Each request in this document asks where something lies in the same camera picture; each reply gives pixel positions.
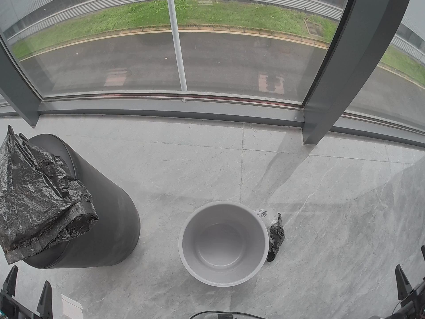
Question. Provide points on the black plastic bag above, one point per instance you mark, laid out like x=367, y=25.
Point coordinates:
x=36, y=194

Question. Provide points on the crumpled black plastic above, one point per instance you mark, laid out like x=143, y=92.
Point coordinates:
x=276, y=236

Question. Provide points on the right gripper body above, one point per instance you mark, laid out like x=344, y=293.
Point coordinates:
x=415, y=306

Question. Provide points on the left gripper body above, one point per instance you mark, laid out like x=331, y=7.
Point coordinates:
x=10, y=307

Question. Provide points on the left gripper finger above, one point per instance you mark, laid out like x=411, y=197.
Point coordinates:
x=11, y=282
x=45, y=301

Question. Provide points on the window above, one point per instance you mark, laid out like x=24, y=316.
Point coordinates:
x=352, y=61

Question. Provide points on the white trash bin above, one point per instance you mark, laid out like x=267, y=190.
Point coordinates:
x=222, y=241

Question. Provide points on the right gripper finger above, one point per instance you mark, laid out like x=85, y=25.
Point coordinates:
x=423, y=253
x=403, y=284

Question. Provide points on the clear printed wrapper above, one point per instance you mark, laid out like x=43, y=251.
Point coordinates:
x=264, y=215

